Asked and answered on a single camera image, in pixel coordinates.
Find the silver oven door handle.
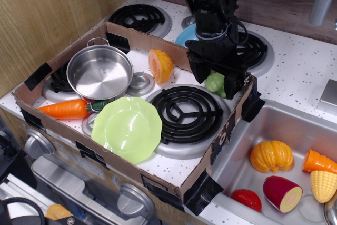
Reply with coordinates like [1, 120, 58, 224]
[32, 156, 149, 224]

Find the orange toy pumpkin half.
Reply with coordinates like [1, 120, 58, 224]
[148, 49, 174, 84]

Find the red toy tomato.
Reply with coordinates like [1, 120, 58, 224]
[231, 189, 262, 213]

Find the orange toy piece bottom left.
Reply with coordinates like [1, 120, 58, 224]
[45, 204, 72, 220]

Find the grey faucet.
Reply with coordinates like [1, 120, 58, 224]
[308, 0, 333, 26]

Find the silver metal lid knob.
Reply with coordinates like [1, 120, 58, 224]
[181, 16, 195, 30]

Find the stainless steel pot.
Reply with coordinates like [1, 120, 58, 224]
[66, 37, 134, 101]

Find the metal sink basin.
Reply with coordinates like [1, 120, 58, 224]
[210, 99, 337, 225]

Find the orange toy pumpkin in sink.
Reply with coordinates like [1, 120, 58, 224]
[250, 140, 294, 173]

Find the back right black burner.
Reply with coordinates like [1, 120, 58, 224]
[236, 32, 268, 69]

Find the right silver stove knob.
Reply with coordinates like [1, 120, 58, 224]
[117, 183, 154, 220]

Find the black burner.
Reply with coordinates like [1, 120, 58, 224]
[108, 4, 165, 33]
[146, 85, 229, 145]
[236, 32, 268, 69]
[50, 63, 75, 93]

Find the yellow toy corn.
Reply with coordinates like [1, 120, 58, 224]
[310, 170, 336, 203]

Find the red toy sweet potato half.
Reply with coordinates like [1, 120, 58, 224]
[263, 176, 303, 213]

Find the black cable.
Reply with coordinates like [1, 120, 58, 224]
[0, 197, 47, 225]

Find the silver stove knob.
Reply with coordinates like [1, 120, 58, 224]
[117, 183, 154, 220]
[24, 129, 56, 159]

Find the back left black burner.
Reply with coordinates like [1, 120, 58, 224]
[108, 4, 165, 33]

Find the small silver centre burner cap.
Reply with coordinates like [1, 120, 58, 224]
[126, 72, 155, 97]

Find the front left black burner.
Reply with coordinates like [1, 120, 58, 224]
[50, 63, 75, 93]

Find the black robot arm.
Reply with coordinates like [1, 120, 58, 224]
[185, 0, 247, 100]

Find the green toy broccoli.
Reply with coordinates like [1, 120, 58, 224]
[205, 73, 226, 99]

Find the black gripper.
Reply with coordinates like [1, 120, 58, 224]
[185, 22, 249, 100]

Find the left silver stove knob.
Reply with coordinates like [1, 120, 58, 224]
[24, 129, 56, 159]

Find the blue plastic bowl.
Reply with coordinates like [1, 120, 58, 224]
[175, 24, 199, 48]

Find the front right black burner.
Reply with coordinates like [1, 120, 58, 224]
[146, 85, 229, 145]

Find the light green plastic plate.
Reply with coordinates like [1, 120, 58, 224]
[91, 97, 162, 164]

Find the orange toy carrot piece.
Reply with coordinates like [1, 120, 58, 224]
[302, 149, 336, 174]

